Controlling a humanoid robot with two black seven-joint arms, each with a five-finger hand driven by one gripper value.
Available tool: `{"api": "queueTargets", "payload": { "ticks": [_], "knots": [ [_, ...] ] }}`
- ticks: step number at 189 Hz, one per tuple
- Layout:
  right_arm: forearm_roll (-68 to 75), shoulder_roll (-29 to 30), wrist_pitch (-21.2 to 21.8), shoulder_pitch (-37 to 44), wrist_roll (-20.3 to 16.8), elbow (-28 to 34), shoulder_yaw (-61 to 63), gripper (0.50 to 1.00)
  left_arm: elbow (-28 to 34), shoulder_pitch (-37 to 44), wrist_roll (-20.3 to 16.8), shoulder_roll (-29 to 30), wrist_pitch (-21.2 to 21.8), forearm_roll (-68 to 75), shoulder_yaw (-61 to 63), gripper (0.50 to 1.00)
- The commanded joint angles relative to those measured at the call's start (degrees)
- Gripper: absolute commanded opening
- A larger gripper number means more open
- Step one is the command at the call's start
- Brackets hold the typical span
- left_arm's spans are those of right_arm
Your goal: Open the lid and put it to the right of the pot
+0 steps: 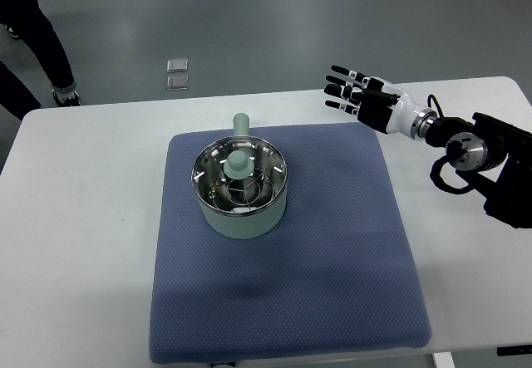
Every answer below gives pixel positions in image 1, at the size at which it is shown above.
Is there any black table controller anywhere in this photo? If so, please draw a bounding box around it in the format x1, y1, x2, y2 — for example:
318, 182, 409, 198
496, 344, 532, 356

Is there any blue fabric mat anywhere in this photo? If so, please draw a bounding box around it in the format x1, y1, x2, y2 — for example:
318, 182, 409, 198
150, 123, 431, 364

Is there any lower floor metal plate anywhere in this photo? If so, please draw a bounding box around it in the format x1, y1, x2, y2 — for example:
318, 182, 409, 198
166, 75, 189, 91

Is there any person in dark trousers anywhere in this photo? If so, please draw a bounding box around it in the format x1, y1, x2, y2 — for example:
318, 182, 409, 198
1, 0, 80, 120

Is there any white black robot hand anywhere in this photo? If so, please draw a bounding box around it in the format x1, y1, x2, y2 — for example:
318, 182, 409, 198
324, 65, 442, 140

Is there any upper floor metal plate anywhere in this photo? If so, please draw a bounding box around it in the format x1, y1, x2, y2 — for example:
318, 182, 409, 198
166, 58, 189, 73

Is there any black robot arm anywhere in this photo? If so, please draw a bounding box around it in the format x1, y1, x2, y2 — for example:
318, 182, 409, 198
419, 112, 531, 228

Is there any glass lid with green knob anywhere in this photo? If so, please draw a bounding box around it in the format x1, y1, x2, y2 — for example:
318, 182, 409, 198
191, 135, 288, 216

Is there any wire steaming rack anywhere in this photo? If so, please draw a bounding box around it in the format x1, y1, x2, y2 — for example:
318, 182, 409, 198
209, 169, 275, 213

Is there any white table leg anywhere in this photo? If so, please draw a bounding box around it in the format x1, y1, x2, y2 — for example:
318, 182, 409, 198
432, 352, 456, 368

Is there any floor metal plate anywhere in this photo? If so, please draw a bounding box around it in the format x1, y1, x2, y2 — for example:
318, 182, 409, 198
166, 75, 189, 91
166, 58, 189, 73

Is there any green steel pot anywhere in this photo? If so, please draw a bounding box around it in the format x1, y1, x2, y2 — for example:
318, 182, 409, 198
196, 113, 287, 240

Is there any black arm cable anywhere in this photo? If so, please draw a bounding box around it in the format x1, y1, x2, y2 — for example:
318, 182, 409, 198
426, 94, 477, 194

